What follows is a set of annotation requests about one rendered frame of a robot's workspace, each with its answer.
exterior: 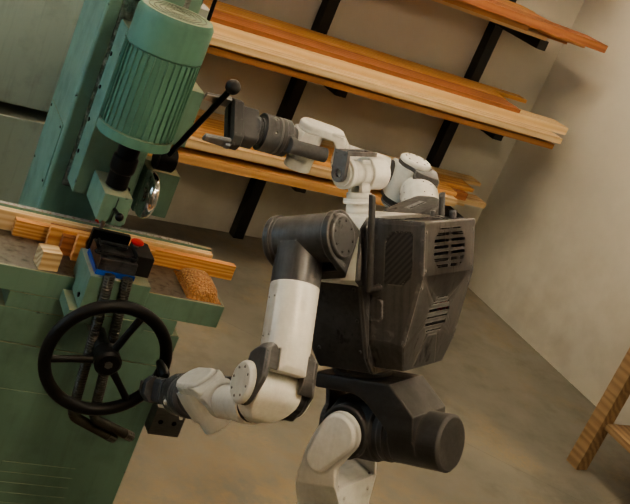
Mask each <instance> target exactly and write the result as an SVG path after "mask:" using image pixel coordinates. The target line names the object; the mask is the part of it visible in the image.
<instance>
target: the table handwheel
mask: <svg viewBox="0 0 630 504"><path fill-rule="evenodd" d="M106 313H121V314H127V315H131V316H134V317H136V319H135V320H134V322H133V323H132V324H131V325H130V326H129V328H128V329H127V330H126V331H125V332H124V333H123V335H122V336H121V337H120V338H119V339H118V340H117V341H116V342H115V343H114V344H112V343H110V341H109V339H108V336H107V333H106V330H105V328H104V327H102V328H101V331H100V334H99V337H98V339H97V340H96V341H95V343H94V349H93V350H92V353H91V355H53V352H54V349H55V347H56V345H57V343H58V342H59V340H60V339H61V338H62V336H63V335H64V334H65V333H66V332H67V331H68V330H69V329H70V328H72V327H73V326H74V325H76V324H77V323H79V322H81V321H83V320H85V319H87V318H90V317H92V316H96V315H100V314H106ZM143 322H145V323H146V324H148V325H149V326H150V327H151V329H152V330H153V331H154V333H155V334H156V336H157V338H158V341H159V346H160V356H159V359H162V360H163V362H164V363H165V364H166V366H167V367H168V369H170V365H171V362H172V355H173V346H172V340H171V336H170V334H169V331H168V329H167V327H166V326H165V324H164V323H163V321H162V320H161V319H160V318H159V317H158V316H157V315H156V314H155V313H153V312H152V311H151V310H149V309H148V308H146V307H144V306H142V305H139V304H137V303H133V302H130V301H124V300H103V301H97V302H93V303H89V304H86V305H84V306H81V307H79V308H77V309H75V310H73V311H71V312H70V313H68V314H67V315H65V316H64V317H63V318H61V319H60V320H59V321H58V322H57V323H56V324H55V325H54V326H53V327H52V328H51V330H50V331H49V332H48V334H47V335H46V337H45V339H44V341H43V343H42V345H41V348H40V351H39V355H38V374H39V378H40V381H41V384H42V386H43V388H44V390H45V391H46V393H47V394H48V395H49V396H50V397H51V398H52V399H53V400H54V401H55V402H56V403H57V404H59V405H60V406H62V407H64V408H65V409H67V410H70V411H72V412H75V413H79V414H83V415H90V416H103V415H111V414H116V413H119V412H123V411H125V410H128V409H130V408H132V407H134V406H136V405H138V404H140V403H141V402H143V401H144V399H143V398H142V396H141V395H140V391H139V389H138V390H137V391H135V392H134V393H132V394H130V395H129V394H128V393H127V391H126V389H125V387H124V385H123V383H122V381H121V379H120V376H119V374H118V372H117V371H118V370H119V369H120V368H121V365H122V359H121V356H120V353H119V350H120V349H121V348H122V347H123V345H124V344H125V343H126V342H127V340H128V339H129V338H130V337H131V335H132V334H133V333H134V332H135V331H136V330H137V329H138V328H139V326H140V325H141V324H142V323H143ZM55 362H76V363H93V365H94V368H95V371H96V372H97V373H98V374H100V375H104V376H108V375H110V376H111V378H112V380H113V381H114V383H115V385H116V387H117V389H118V391H119V393H120V396H121V398H122V399H119V400H115V401H111V402H105V403H90V402H84V401H80V400H77V399H75V398H73V397H71V396H69V395H67V394H66V393H65V392H64V391H63V390H62V389H61V388H60V387H59V386H58V385H57V383H56V382H55V380H54V377H53V374H52V369H51V363H55Z"/></svg>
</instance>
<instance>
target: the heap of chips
mask: <svg viewBox="0 0 630 504"><path fill-rule="evenodd" d="M173 271H174V273H175V275H176V277H177V279H178V281H179V283H180V285H181V287H182V289H183V291H184V293H185V295H186V298H188V299H193V300H198V301H203V302H208V303H214V304H219V305H221V303H220V301H219V299H218V297H217V289H216V287H215V285H214V283H213V281H212V279H211V277H210V276H209V275H208V273H207V272H205V271H203V270H199V269H195V268H183V269H181V270H180V271H176V270H173Z"/></svg>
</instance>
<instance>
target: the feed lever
mask: <svg viewBox="0 0 630 504"><path fill-rule="evenodd" d="M225 89H226V90H225V91H224V93H223V94H222V95H221V96H220V97H219V98H218V99H217V100H216V101H215V102H214V103H213V104H212V105H211V106H210V107H209V108H208V110H207V111H206V112H205V113H204V114H203V115H202V116H201V117H200V118H199V119H198V120H197V121H196V122H195V123H194V124H193V126H192V127H191V128H190V129H189V130H188V131H187V132H186V133H185V134H184V135H183V136H182V137H181V138H180V139H179V140H178V141H177V143H176V144H175V145H174V146H173V147H172V148H171V149H170V151H169V152H168V153H166V154H153V155H152V160H151V165H152V167H153V169H157V170H161V171H165V172H169V173H172V172H173V171H174V170H175V168H176V166H177V163H178V158H179V154H178V151H177V150H178V149H179V148H180V147H181V146H182V145H183V144H184V143H185V142H186V141H187V139H188V138H189V137H190V136H191V135H192V134H193V133H194V132H195V131H196V130H197V129H198V128H199V127H200V126H201V125H202V124H203V123H204V122H205V121H206V120H207V118H208V117H209V116H210V115H211V114H212V113H213V112H214V111H215V110H216V109H217V108H218V107H219V106H220V105H221V104H222V103H223V102H224V101H225V100H226V99H227V98H228V96H229V95H230V94H231V95H236V94H238V93H239V92H240V90H241V84H240V82H239V81H238V80H236V79H230V80H228V81H227V82H226V85H225Z"/></svg>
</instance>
